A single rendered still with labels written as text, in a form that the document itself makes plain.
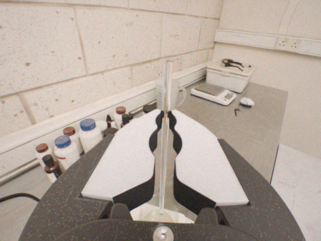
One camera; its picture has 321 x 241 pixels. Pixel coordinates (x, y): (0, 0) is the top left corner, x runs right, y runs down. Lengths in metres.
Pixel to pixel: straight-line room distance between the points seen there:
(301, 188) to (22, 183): 0.86
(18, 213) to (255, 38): 1.58
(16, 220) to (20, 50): 0.44
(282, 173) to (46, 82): 0.84
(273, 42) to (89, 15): 1.23
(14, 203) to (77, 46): 0.50
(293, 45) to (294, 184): 1.02
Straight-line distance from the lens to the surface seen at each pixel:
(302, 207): 0.62
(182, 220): 0.36
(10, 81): 0.60
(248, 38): 1.50
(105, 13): 0.70
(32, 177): 0.63
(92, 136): 0.54
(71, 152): 0.53
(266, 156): 0.72
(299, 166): 0.76
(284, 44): 1.46
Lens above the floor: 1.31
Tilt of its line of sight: 33 degrees down
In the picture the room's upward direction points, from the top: 3 degrees clockwise
